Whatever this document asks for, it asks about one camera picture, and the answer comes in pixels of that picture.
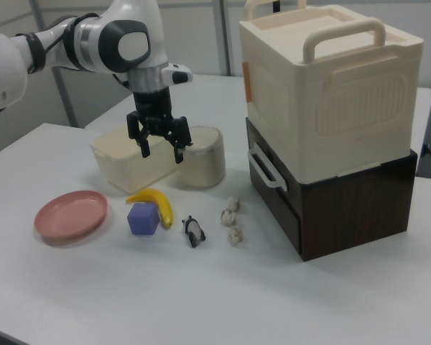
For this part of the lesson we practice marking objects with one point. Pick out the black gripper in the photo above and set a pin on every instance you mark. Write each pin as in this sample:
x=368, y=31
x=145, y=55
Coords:
x=152, y=108

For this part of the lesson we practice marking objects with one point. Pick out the orange tape strip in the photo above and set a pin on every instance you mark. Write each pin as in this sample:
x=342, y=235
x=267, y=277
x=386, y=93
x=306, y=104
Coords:
x=248, y=82

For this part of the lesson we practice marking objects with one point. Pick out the cream open plastic bin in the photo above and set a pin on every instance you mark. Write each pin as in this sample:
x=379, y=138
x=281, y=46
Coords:
x=129, y=169

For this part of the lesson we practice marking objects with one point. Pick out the pink plate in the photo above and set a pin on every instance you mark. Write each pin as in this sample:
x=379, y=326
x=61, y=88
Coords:
x=70, y=219

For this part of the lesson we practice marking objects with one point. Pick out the purple cube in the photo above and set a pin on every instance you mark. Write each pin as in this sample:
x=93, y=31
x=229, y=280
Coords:
x=142, y=220

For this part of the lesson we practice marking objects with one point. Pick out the dark wood drawer cabinet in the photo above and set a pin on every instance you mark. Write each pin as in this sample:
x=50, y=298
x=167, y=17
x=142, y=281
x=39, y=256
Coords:
x=348, y=212

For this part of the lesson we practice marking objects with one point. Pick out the round cream lidded bin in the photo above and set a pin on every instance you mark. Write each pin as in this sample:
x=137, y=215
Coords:
x=204, y=165

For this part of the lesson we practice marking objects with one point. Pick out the small panda toy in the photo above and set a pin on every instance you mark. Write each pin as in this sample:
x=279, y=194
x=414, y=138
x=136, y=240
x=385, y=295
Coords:
x=194, y=231

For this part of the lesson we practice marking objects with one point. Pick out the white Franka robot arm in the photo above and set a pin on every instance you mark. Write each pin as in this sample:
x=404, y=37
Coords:
x=122, y=43

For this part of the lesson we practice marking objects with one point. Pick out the yellow banana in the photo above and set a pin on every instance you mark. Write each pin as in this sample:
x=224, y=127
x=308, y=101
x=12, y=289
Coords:
x=163, y=206

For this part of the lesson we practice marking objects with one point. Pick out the beige cabinet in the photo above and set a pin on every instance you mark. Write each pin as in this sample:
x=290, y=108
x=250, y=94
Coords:
x=327, y=100

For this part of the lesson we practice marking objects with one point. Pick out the crumpled white paper ball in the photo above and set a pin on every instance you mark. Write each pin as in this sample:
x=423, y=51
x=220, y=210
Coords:
x=235, y=236
x=228, y=217
x=232, y=204

